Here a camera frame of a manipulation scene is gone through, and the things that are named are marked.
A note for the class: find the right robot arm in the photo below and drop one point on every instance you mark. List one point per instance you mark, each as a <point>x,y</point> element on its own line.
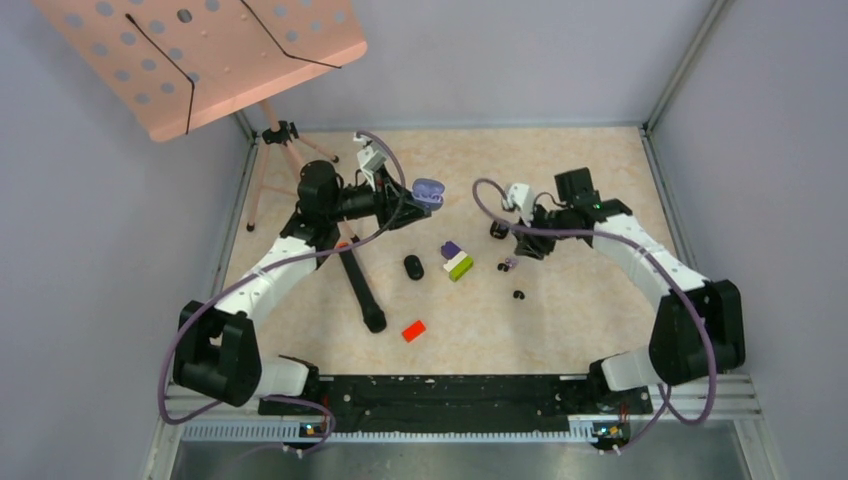
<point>697,319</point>

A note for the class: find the purple white green block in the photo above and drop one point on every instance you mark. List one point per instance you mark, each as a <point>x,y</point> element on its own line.
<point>456,261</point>

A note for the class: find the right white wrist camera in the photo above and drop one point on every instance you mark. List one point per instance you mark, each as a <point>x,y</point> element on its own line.
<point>520,198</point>

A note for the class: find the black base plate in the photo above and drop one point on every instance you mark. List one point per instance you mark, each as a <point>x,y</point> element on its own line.
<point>459,403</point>

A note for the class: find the black earbud case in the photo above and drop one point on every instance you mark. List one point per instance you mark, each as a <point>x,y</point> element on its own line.
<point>413,267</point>
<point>498,231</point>

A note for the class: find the silver blue earbud case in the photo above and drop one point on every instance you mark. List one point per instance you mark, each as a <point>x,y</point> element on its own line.
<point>428,193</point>

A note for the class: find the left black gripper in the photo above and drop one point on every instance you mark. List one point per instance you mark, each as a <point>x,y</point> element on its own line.
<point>395,206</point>

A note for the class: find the closed black earbud case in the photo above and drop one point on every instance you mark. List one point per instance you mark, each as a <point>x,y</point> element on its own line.
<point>413,267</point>

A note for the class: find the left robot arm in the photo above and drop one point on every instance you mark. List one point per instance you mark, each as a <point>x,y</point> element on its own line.
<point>218,355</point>

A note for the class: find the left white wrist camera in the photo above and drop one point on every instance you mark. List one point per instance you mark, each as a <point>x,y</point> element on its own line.
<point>370,159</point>

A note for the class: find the red block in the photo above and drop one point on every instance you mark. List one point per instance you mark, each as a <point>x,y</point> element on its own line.
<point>413,331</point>

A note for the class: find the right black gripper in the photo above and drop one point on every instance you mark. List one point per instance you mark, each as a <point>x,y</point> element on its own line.
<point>531,245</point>

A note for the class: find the pink perforated music stand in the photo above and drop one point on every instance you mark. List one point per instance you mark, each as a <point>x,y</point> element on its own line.
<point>180,65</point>

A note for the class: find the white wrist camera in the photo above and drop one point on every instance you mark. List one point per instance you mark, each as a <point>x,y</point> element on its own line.
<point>520,198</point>
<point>370,159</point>

